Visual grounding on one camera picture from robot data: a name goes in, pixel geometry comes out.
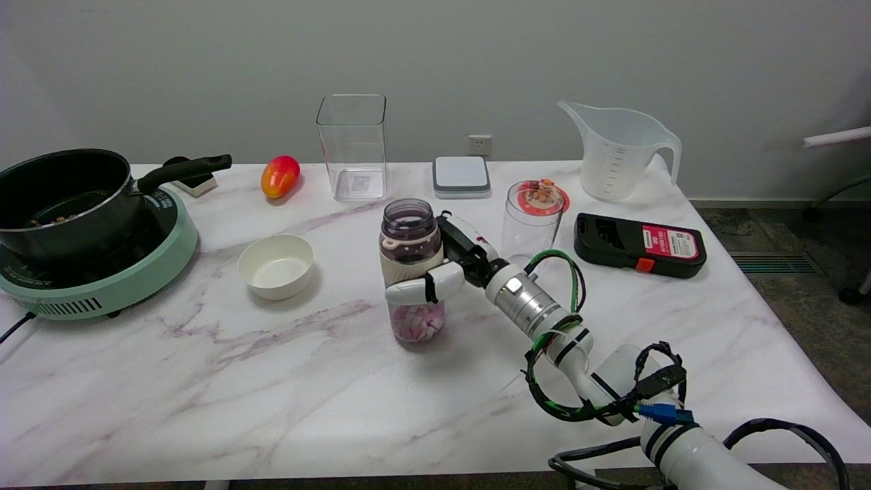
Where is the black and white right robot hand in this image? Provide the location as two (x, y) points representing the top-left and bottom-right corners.
(384, 212), (508, 307)

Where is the clear bottle with pink candies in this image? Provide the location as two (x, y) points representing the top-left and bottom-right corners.
(379, 198), (447, 343)

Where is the clear drinking glass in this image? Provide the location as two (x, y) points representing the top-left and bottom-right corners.
(501, 180), (565, 273)

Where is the white grey kitchen scale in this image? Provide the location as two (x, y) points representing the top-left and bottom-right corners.
(432, 156), (492, 199)

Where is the red round lid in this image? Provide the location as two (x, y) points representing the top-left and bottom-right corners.
(516, 178), (570, 216)

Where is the clear square plastic container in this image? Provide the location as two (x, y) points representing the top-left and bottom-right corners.
(316, 94), (391, 203)

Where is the black box with red label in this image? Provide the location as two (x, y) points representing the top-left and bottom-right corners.
(574, 212), (708, 279)

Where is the clear plastic measuring jug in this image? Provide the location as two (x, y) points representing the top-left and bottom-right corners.
(557, 100), (683, 203)

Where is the white bowl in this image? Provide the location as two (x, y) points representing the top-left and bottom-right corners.
(237, 234), (315, 301)

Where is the red yellow mango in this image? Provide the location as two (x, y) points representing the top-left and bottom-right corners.
(261, 155), (301, 200)

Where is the black and white plug adapter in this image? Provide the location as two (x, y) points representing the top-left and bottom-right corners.
(163, 157), (218, 198)

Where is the floor vent grille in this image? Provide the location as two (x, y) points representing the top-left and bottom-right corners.
(728, 250), (821, 276)

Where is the mint green induction cooker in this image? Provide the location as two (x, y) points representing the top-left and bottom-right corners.
(0, 185), (199, 321)

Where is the green and black robot cable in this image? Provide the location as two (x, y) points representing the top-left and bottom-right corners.
(523, 249), (644, 424)

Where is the black cable with connector block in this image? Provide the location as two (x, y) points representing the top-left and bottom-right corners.
(616, 342), (689, 417)

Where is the blue cable plug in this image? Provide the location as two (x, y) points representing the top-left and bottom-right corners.
(636, 403), (696, 427)

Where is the black saucepan with handle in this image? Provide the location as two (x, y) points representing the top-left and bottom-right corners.
(0, 148), (233, 263)

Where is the black cooker power cord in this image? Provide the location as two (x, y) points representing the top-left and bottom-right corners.
(0, 312), (35, 344)

